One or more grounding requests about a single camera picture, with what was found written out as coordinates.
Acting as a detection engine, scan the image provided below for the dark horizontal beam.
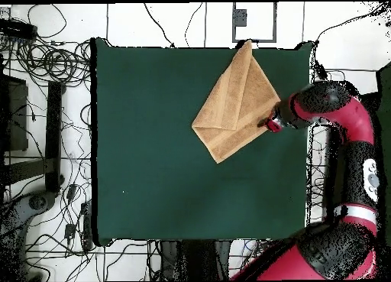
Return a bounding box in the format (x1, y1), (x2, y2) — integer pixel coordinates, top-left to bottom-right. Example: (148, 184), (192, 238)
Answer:
(4, 157), (57, 185)

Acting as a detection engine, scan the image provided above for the black upright bar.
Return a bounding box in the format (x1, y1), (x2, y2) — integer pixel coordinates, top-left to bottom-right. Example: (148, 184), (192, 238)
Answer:
(44, 80), (64, 193)

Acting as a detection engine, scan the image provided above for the black power strip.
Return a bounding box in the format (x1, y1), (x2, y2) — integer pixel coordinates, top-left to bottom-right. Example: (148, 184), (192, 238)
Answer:
(0, 18), (38, 41)
(81, 202), (93, 251)

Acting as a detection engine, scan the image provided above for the black cable plug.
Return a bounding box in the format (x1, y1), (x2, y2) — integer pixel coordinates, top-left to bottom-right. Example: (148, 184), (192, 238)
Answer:
(314, 59), (330, 82)

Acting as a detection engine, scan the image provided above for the pedestal leg with caster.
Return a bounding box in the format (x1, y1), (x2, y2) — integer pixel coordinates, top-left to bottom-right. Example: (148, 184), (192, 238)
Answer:
(0, 190), (58, 281)

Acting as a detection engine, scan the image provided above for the tan terry towel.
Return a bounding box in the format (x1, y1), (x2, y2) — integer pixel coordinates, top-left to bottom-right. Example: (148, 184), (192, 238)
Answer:
(191, 39), (281, 164)

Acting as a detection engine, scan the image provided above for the dark green table cloth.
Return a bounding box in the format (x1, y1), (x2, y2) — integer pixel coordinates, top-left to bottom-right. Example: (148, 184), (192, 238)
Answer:
(90, 37), (315, 247)

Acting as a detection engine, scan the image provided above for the black box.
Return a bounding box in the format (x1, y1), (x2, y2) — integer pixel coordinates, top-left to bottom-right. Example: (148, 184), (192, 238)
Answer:
(0, 74), (29, 152)
(360, 92), (380, 112)

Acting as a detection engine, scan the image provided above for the thin black floor cable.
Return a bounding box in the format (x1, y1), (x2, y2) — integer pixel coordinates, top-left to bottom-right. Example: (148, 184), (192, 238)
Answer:
(143, 2), (176, 48)
(315, 2), (391, 43)
(184, 2), (204, 47)

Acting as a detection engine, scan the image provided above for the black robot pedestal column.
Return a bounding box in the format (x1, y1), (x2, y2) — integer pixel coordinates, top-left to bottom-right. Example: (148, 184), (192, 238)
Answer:
(158, 239), (234, 281)

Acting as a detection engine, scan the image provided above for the green cloth beside table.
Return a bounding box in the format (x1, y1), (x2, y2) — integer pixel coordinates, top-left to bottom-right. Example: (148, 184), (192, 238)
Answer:
(376, 61), (391, 246)

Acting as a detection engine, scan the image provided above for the coil of black cables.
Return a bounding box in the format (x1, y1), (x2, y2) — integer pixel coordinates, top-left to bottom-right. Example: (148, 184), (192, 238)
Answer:
(16, 38), (92, 87)

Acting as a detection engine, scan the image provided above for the grey square floor frame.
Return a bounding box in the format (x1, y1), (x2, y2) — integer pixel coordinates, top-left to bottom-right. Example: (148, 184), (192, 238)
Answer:
(231, 2), (278, 44)

